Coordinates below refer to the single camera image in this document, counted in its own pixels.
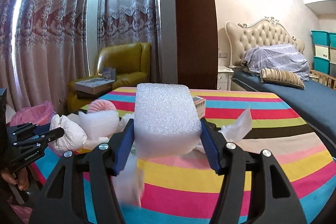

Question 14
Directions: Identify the pink foam net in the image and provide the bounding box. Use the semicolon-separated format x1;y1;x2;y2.
87;99;117;113

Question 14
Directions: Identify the blue bed mattress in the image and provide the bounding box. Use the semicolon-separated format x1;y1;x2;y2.
232;71;336;157

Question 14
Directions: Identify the beige tufted headboard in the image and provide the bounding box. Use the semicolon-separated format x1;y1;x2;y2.
225;17;305;69

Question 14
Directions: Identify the flat puzzle box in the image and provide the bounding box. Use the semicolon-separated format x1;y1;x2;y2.
75;77;114;95

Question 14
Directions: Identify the white clear plastic wrap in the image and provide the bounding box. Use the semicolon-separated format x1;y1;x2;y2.
219;107;252;143

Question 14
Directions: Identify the pink lined trash bin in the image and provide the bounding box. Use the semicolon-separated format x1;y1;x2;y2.
10;101;55;126

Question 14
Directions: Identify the white bedside table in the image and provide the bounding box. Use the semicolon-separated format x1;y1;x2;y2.
217;65;234;90

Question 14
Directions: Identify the small printed carton box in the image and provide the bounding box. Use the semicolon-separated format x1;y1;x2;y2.
193;96;206;119

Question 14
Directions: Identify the person's left hand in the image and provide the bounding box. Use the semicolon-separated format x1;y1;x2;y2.
1;168;30;190

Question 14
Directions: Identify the small picture box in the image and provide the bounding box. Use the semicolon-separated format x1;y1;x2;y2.
102;67;116;81

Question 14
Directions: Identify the white foam wrap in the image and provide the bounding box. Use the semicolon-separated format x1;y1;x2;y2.
79;110;125;140

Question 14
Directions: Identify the dark wooden wardrobe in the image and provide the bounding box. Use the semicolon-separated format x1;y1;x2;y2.
175;0;218;90

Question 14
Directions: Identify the wooden crib rail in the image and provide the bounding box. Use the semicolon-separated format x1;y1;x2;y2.
309;69;336;90

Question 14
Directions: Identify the striped gold pillow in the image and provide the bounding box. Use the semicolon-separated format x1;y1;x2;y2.
260;68;305;90

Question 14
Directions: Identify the yellow leather armchair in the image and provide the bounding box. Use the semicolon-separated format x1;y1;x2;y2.
67;43;151;113

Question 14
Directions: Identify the teal storage boxes stack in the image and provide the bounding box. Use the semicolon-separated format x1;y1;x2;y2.
311;30;336;77

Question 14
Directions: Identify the white foam sheet block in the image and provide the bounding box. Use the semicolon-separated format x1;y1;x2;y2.
134;83;202;160

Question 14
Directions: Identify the white plastic bag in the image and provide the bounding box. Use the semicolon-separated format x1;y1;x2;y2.
49;114;87;155

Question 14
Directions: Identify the grey folded blanket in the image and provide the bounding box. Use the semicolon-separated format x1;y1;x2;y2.
241;44;310;81

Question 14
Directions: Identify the lace pink curtain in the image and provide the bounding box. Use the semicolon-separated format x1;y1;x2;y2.
1;0;160;111

